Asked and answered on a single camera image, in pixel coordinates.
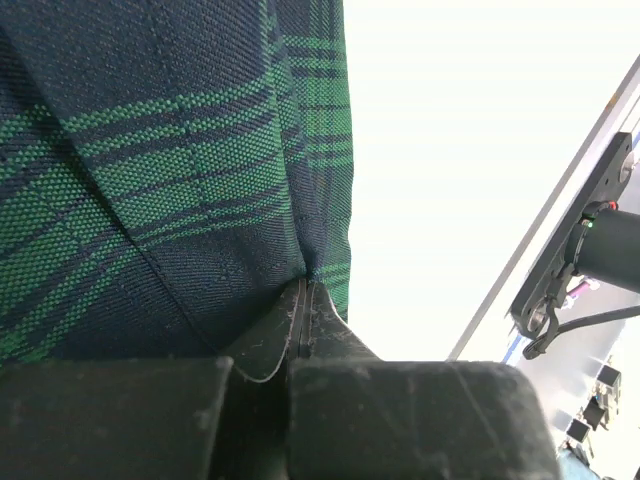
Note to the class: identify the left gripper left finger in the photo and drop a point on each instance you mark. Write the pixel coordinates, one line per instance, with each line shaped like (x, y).
(220, 417)

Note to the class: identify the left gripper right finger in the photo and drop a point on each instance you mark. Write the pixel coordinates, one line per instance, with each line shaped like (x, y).
(355, 416)

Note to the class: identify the dark green plaid skirt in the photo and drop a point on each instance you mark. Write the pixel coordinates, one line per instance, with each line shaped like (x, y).
(167, 168)

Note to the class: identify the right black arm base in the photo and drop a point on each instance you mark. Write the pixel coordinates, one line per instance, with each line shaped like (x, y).
(602, 188)

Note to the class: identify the aluminium frame rail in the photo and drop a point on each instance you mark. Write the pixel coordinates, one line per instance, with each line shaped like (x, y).
(569, 362)

